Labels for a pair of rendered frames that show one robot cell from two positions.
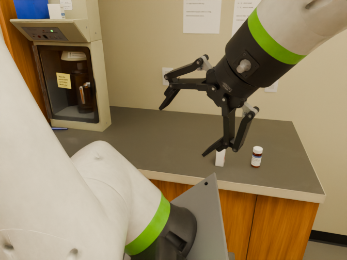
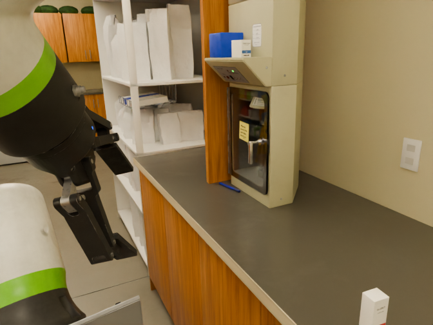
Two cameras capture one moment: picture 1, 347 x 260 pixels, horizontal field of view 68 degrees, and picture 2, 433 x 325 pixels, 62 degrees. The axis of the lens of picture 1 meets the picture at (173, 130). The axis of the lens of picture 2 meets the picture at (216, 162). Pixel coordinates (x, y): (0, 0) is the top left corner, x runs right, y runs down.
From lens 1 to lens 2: 0.58 m
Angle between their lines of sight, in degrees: 48
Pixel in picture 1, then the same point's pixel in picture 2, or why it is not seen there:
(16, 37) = (215, 77)
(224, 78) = not seen: hidden behind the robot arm
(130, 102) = (350, 183)
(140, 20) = (382, 60)
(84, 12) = (270, 49)
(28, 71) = (221, 115)
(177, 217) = (25, 313)
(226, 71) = not seen: hidden behind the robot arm
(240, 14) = not seen: outside the picture
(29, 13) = (217, 51)
